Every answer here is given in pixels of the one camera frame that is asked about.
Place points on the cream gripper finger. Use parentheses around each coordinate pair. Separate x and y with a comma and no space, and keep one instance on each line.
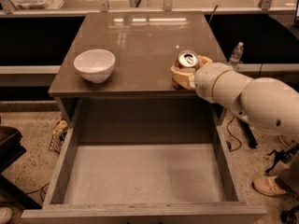
(183,78)
(203,60)

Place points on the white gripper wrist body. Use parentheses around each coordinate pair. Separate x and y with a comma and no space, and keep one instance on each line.
(206,79)

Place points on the orange soda can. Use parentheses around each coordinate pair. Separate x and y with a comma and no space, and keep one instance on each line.
(187,59)

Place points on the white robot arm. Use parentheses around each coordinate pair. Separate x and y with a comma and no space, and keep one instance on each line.
(264,103)

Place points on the grey cabinet with glossy top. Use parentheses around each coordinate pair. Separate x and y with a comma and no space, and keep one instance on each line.
(137,56)

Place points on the open grey top drawer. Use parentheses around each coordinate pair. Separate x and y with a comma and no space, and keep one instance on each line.
(144,161)

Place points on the clear plastic water bottle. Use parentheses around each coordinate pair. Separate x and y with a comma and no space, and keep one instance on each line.
(236,55)

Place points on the white ceramic bowl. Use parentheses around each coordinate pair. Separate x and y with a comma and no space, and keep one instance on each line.
(95,65)

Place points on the black tripod stand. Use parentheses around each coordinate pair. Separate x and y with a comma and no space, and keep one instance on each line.
(284,155)

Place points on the tan work boot near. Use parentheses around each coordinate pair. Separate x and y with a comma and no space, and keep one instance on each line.
(268,186)

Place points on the dark trouser leg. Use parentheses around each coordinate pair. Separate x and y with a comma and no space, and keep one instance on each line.
(289,178)

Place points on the dark chair at left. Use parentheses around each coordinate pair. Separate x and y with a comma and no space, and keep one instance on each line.
(10,150)

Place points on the white shoe bottom left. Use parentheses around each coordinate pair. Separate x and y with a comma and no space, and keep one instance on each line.
(5,215)

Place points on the small wire basket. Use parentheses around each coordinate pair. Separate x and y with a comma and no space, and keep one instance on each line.
(58,136)

